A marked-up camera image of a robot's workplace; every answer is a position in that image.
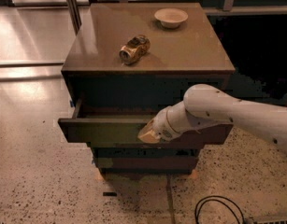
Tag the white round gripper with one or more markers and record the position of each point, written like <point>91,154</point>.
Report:
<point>162,126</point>

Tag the drawer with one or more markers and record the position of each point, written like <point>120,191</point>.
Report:
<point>119,129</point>
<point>145,160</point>

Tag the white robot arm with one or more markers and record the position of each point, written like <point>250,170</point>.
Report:
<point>204,106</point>

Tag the middle drawer front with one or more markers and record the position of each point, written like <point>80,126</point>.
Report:
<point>145,160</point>

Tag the brown drawer cabinet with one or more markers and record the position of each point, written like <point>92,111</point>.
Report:
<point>177,59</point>

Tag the black tape strip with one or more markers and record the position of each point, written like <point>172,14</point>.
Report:
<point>110,194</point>

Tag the crushed gold can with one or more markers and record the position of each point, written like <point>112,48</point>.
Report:
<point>135,48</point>

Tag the white ceramic bowl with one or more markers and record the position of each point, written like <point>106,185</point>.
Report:
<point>171,18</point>

